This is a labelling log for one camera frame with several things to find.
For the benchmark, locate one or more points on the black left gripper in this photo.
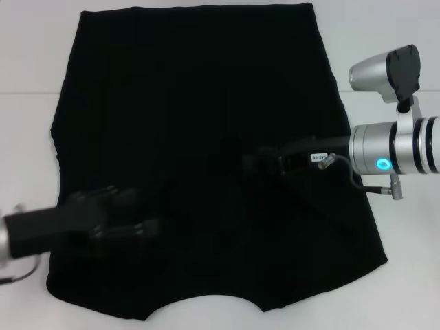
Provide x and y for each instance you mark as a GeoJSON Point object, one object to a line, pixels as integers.
{"type": "Point", "coordinates": [51, 227]}

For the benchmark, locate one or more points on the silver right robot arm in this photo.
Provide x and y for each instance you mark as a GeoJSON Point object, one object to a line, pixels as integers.
{"type": "Point", "coordinates": [378, 151]}

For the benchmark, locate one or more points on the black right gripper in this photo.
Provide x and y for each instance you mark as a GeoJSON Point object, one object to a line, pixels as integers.
{"type": "Point", "coordinates": [309, 149]}

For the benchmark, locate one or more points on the black t-shirt with FREE print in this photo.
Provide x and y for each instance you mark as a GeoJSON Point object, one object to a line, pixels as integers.
{"type": "Point", "coordinates": [189, 103]}

